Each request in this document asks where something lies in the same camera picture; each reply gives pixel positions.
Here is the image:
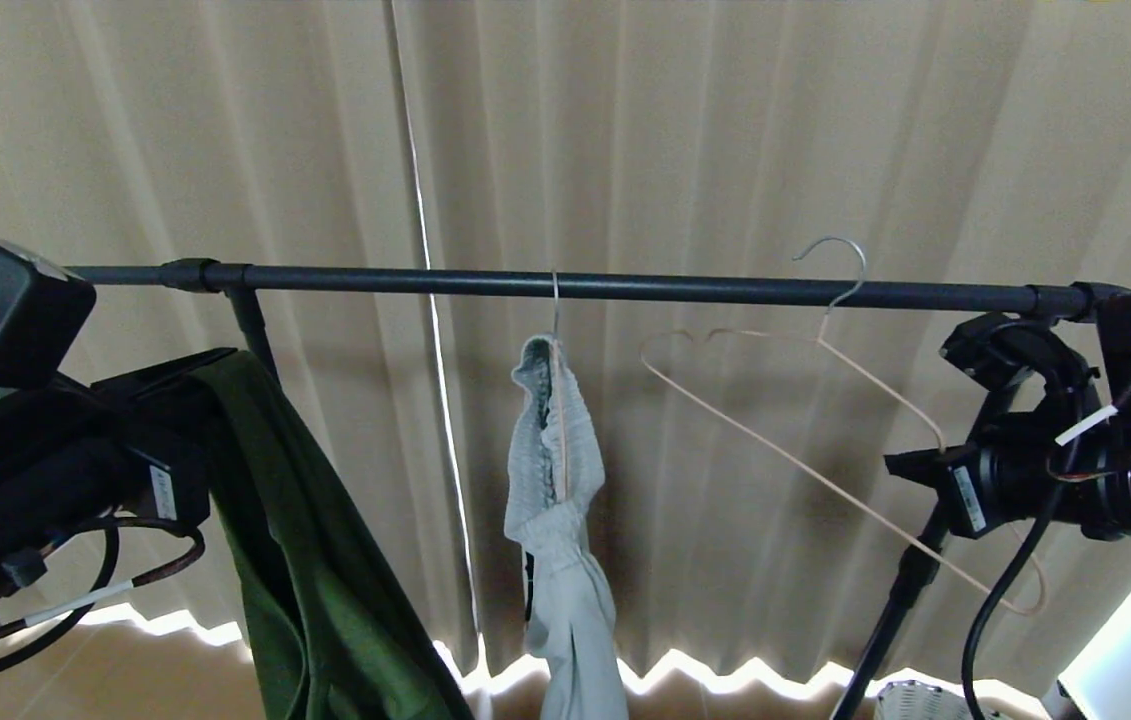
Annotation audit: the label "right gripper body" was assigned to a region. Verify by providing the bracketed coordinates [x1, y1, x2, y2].
[883, 415, 1066, 542]

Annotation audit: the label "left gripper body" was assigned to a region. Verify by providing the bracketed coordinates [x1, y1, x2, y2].
[0, 347, 238, 561]

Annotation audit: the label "pink clothes hanger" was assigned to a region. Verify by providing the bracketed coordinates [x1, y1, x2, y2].
[639, 236, 1049, 617]
[547, 270, 572, 503]

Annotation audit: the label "green garment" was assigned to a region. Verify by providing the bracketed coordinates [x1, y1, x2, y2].
[187, 350, 476, 720]

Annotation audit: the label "pale grey shorts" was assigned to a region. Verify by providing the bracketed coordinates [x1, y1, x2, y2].
[503, 333, 631, 720]

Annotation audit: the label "white laundry basket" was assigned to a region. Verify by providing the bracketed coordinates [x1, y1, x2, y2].
[872, 680, 1018, 720]

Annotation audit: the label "black clothes rack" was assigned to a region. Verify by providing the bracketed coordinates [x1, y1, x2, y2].
[65, 258, 1131, 720]

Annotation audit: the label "beige curtain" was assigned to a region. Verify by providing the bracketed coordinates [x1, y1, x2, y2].
[0, 0, 1131, 696]

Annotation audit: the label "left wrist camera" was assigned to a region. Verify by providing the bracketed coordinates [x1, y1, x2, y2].
[0, 225, 98, 401]

